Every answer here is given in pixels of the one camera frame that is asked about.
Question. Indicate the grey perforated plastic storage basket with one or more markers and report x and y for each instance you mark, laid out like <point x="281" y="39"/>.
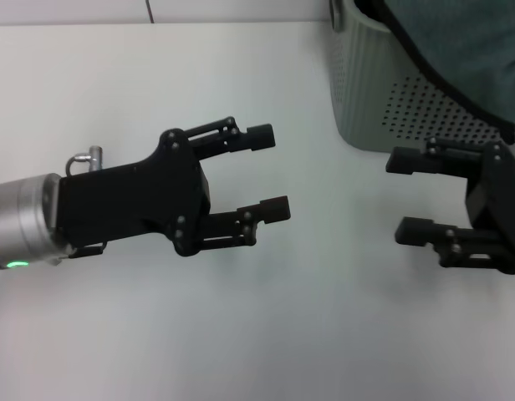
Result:
<point x="366" y="83"/>

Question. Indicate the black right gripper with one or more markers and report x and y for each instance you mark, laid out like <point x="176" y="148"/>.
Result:
<point x="506" y="204"/>

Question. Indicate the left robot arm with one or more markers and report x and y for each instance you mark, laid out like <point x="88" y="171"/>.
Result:
<point x="15" y="217"/>

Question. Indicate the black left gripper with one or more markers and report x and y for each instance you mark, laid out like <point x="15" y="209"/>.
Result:
<point x="123" y="200"/>

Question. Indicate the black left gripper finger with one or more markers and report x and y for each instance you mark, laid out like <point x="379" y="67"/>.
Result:
<point x="274" y="209"/>
<point x="259" y="137"/>

